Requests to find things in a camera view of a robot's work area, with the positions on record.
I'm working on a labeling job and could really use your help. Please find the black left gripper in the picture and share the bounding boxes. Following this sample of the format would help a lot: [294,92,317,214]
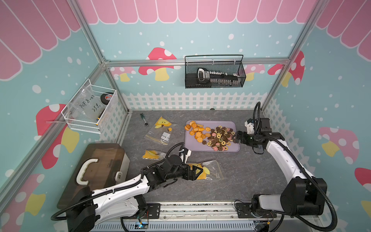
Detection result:
[164,164,202,181]

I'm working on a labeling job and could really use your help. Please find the ziploc bag of mixed cookies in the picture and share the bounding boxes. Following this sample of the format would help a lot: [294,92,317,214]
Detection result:
[142,150,166,160]

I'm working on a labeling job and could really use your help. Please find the ziploc bag of orange cookies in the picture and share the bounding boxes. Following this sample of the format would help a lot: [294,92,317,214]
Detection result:
[145,117,177,145]

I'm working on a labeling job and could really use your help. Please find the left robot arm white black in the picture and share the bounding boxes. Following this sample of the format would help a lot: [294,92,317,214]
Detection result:
[51,142,203,232]

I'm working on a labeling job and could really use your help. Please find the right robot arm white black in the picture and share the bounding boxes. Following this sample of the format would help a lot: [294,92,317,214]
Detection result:
[232,102,338,232]

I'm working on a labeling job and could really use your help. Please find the pile of mixed sandwich cookies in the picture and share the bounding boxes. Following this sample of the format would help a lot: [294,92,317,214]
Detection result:
[200,125,235,151]

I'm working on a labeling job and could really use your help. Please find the pile of orange cookies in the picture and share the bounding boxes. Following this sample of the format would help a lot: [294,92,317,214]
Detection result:
[185,121,211,145]

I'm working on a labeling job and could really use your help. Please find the socket set in basket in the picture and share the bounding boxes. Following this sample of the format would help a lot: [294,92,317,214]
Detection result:
[185,68,244,89]

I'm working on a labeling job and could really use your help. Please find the black tape roll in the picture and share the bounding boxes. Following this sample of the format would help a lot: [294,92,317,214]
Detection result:
[100,92,113,105]

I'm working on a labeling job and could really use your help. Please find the aluminium front rail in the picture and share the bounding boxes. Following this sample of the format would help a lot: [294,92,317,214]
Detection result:
[78,200,322,232]

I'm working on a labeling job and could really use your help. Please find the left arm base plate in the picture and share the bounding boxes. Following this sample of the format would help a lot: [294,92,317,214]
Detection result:
[135,204,161,220]

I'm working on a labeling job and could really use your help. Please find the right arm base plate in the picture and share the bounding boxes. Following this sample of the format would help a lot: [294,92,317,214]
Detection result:
[234,201,277,219]

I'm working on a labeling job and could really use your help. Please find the green handled ratchet wrench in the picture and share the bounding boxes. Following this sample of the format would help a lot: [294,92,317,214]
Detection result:
[140,113,149,127]

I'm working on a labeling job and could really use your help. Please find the black wire wall basket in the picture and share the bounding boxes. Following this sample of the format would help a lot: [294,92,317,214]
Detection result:
[184,55,246,89]

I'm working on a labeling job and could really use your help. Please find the brown wooden case white handle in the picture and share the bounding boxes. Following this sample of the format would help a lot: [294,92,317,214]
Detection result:
[57,143,130,209]

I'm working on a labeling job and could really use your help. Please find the white wire wall basket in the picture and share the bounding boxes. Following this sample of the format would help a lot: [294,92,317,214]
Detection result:
[61,79,120,136]

